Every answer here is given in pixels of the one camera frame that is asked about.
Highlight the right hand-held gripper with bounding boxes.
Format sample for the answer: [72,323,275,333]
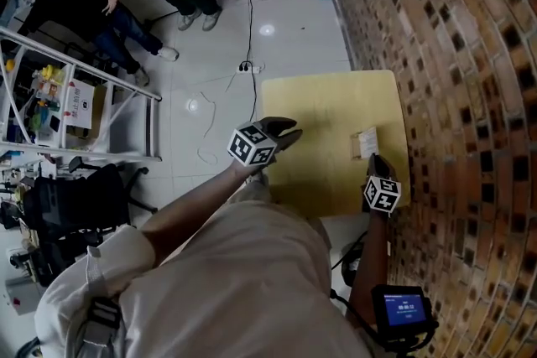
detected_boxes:
[361,153,403,216]

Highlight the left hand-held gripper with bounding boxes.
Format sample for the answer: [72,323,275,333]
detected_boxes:
[227,116,304,169]

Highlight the person's left forearm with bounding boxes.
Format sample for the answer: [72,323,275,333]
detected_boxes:
[140,161,255,265]

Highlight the person's right forearm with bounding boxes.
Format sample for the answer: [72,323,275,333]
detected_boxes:
[349,210,391,326]

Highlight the yellow wooden table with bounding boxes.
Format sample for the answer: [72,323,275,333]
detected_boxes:
[260,70,411,220]

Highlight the white power strip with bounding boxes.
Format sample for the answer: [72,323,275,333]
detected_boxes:
[236,60,266,75]

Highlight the black monitor with blue screen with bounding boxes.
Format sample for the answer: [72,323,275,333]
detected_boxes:
[371,283,440,351]

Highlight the person's beige shirt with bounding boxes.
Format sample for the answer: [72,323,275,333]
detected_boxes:
[34,171,378,358]

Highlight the white paper sign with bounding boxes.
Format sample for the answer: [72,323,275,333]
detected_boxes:
[62,78,96,130]

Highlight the white metal rack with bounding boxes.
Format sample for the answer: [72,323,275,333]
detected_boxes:
[0,25,164,163]

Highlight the black office chair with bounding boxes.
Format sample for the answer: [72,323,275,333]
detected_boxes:
[23,157,159,265]

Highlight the assorted colourful shelf items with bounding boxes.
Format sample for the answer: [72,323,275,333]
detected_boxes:
[24,58,68,135]

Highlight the white loose cable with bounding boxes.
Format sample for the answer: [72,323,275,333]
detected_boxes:
[196,73,238,167]

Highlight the black floor cable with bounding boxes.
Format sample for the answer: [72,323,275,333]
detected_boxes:
[196,0,263,122]

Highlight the black strap buckle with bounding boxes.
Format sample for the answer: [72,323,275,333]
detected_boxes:
[86,297,123,335]

